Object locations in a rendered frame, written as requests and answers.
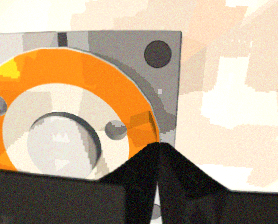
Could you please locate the orange round plate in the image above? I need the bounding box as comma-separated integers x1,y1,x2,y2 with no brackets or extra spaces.
0,46,161,180

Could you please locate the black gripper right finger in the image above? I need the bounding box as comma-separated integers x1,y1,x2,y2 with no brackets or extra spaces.
158,142,278,224

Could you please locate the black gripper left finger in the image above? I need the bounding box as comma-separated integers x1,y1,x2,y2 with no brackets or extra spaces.
0,142,160,224

